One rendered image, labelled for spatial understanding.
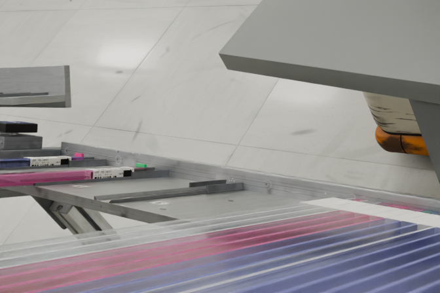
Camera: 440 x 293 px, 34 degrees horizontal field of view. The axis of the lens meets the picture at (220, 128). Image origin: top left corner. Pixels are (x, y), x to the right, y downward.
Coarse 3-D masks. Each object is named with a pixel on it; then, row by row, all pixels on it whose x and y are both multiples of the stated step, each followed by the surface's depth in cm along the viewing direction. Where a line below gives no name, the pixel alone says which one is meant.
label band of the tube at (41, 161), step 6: (42, 156) 86; (48, 156) 86; (54, 156) 87; (60, 156) 87; (66, 156) 88; (30, 162) 83; (36, 162) 83; (42, 162) 84; (48, 162) 85; (54, 162) 86; (60, 162) 86; (66, 162) 87
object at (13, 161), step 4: (72, 156) 88; (76, 156) 88; (80, 156) 89; (0, 160) 80; (4, 160) 80; (8, 160) 80; (12, 160) 81; (16, 160) 81; (20, 160) 82; (24, 160) 82; (28, 160) 83; (0, 164) 80; (4, 164) 80; (8, 164) 80; (12, 164) 81; (16, 164) 81; (20, 164) 82; (24, 164) 82; (28, 164) 83
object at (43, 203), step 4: (32, 196) 101; (36, 196) 102; (36, 200) 102; (40, 200) 102; (44, 200) 103; (48, 200) 104; (52, 200) 104; (40, 204) 103; (44, 204) 103; (48, 204) 104; (44, 208) 103; (48, 208) 104; (48, 212) 104; (52, 216) 104; (56, 216) 105; (56, 220) 105; (60, 224) 106; (64, 228) 106
